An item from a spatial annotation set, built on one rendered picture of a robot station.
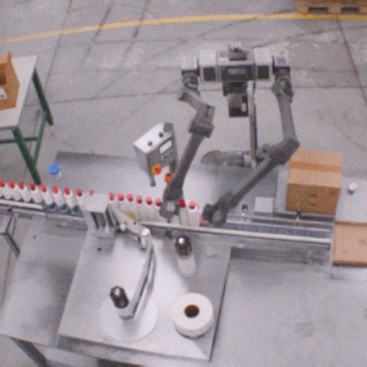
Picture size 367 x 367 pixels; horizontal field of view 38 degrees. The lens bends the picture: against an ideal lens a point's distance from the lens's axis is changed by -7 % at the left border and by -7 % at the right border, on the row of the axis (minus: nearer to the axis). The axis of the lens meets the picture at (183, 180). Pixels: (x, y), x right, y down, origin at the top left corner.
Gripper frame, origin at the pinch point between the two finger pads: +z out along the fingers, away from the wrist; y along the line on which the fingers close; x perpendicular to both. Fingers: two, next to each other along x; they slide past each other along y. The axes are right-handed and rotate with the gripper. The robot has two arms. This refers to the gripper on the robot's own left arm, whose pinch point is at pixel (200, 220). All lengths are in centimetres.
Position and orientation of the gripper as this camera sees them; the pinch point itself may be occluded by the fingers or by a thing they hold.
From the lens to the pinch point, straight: 305.9
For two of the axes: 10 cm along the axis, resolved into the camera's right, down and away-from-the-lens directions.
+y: -1.7, 7.8, -6.0
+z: -5.4, 4.4, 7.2
